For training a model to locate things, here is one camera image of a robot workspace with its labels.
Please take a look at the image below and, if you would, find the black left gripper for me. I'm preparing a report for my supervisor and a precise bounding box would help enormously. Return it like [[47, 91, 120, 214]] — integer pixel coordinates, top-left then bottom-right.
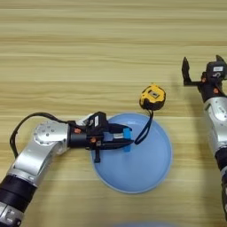
[[67, 123, 135, 164]]

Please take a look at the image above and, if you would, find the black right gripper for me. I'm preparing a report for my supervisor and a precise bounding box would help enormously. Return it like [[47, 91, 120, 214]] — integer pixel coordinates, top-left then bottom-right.
[[181, 54, 227, 103]]

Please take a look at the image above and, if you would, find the blue rectangular block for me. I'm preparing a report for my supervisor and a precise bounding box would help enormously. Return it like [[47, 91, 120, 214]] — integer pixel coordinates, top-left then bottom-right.
[[122, 129, 133, 153]]

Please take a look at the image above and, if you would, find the left gripper labelled black box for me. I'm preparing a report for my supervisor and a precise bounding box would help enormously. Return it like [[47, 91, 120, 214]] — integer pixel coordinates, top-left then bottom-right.
[[87, 111, 108, 136]]

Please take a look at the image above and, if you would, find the light blue round plate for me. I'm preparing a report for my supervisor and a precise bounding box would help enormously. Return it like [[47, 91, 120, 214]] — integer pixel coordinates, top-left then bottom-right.
[[90, 112, 173, 194]]

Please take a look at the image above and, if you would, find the yellow black tape measure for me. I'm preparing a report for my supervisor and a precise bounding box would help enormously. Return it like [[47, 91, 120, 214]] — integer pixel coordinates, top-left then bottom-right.
[[134, 82, 167, 145]]

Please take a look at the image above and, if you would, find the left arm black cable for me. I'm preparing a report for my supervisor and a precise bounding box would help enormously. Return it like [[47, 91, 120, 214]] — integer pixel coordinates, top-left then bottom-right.
[[9, 112, 76, 159]]

